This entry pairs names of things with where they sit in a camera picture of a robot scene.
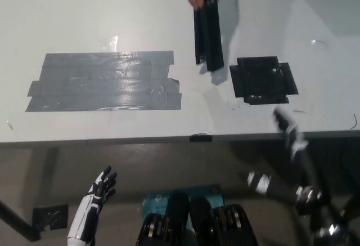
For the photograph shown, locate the black tape piece on floor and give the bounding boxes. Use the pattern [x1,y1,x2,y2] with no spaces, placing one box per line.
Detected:
[31,203,69,229]

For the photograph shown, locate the grey duct tape patch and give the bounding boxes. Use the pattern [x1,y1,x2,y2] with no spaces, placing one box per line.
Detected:
[25,50,182,113]

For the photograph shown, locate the small black tape strip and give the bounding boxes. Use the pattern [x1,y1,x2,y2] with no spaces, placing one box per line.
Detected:
[189,133,213,143]

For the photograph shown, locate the black stapler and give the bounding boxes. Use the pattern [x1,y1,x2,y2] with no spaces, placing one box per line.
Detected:
[193,0,224,73]

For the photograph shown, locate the black metal bar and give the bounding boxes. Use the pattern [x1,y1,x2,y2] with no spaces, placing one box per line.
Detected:
[0,199,39,243]

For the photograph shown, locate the robot right hand white black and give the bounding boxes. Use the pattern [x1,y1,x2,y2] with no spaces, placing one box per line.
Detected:
[239,107,360,246]

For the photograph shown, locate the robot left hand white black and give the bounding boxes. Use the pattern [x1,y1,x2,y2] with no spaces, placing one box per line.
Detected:
[67,166,118,244]

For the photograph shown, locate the black tape patch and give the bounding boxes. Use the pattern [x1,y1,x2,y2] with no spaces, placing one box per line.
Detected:
[228,56,299,106]

